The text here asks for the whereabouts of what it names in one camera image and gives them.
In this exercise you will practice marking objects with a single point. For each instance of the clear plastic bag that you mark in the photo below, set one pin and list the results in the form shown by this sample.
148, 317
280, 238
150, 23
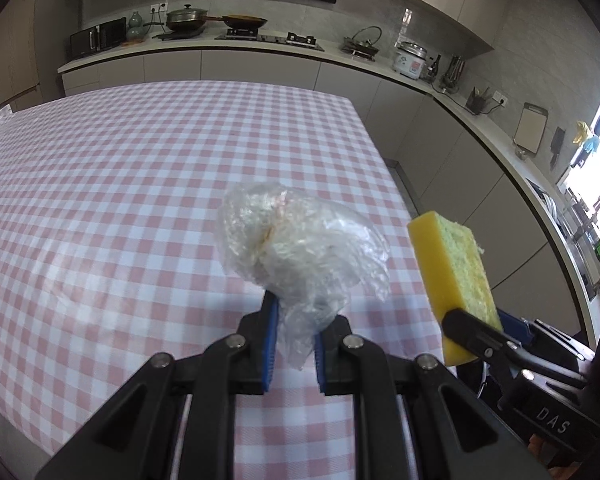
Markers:
290, 245

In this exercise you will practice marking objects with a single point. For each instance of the tall beige cabinet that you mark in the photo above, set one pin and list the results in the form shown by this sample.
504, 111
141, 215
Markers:
25, 45

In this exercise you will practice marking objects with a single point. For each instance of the lidded steel pan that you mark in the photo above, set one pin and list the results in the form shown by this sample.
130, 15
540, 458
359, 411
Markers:
186, 19

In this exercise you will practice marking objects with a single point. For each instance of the black microwave oven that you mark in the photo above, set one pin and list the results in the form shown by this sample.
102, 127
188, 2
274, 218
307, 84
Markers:
97, 39

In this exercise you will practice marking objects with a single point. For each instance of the black gas stove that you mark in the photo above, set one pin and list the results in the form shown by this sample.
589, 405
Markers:
270, 40

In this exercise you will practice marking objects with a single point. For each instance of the green ceramic vase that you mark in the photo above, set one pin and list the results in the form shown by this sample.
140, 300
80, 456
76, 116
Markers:
135, 29

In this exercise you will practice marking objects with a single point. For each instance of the yellow sponge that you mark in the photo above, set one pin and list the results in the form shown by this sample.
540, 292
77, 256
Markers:
450, 270

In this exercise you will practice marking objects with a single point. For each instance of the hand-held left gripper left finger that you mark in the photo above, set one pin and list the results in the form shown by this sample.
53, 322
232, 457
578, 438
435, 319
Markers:
271, 350

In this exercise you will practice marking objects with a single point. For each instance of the white cutting board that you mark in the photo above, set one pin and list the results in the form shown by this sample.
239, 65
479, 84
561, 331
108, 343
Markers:
530, 127

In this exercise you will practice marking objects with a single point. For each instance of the white wall socket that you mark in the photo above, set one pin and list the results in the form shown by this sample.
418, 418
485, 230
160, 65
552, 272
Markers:
158, 8
502, 99

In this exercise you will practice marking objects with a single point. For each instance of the dark glass bottle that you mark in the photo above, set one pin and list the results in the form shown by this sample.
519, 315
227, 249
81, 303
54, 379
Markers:
437, 71

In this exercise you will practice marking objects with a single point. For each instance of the black utensil holder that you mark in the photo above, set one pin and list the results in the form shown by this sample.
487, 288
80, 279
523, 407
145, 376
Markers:
476, 102

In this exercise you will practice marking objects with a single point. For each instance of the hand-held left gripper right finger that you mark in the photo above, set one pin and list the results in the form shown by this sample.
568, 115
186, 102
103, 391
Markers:
319, 360

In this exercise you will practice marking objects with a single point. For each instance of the clear bag on wall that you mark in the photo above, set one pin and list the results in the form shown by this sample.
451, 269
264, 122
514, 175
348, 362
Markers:
407, 22

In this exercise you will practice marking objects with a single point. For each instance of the yellow rubber gloves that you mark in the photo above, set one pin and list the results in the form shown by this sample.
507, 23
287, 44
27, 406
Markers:
585, 135

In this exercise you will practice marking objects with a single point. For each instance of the black induction cooker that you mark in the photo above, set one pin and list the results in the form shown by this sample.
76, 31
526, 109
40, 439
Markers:
177, 35

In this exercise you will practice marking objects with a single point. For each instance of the pink checked tablecloth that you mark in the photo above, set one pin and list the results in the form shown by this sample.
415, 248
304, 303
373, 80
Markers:
105, 210

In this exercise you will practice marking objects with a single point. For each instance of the white rice cooker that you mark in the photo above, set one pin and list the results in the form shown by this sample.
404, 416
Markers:
410, 62

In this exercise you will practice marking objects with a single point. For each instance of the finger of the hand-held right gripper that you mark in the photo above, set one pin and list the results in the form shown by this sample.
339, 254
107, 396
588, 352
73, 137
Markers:
515, 330
475, 332

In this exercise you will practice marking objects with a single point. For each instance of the kitchen counter with cabinets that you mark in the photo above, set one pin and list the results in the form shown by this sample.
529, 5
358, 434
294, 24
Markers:
430, 135

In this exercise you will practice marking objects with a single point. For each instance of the black cleaver knife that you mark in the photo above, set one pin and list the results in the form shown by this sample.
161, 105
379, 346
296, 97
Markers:
557, 145

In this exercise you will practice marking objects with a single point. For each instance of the black wok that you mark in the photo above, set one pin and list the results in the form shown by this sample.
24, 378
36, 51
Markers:
245, 22

